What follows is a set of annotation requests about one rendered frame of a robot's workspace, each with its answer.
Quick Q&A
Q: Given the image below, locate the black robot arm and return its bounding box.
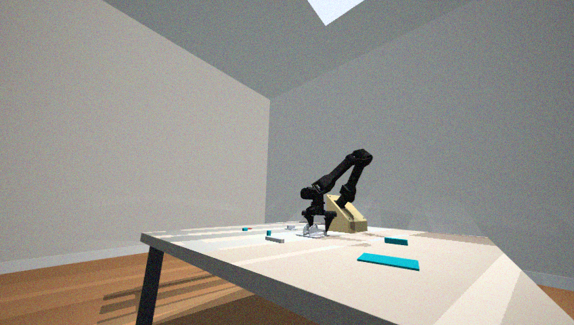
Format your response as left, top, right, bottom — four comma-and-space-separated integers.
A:
301, 149, 372, 216

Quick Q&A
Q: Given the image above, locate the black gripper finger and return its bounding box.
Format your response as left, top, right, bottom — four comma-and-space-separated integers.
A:
324, 217, 334, 232
303, 216, 314, 227

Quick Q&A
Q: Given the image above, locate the white flat bar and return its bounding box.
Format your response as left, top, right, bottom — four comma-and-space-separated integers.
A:
265, 236, 284, 243

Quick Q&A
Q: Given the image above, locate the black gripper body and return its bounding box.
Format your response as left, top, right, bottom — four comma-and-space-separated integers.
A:
302, 200, 337, 217

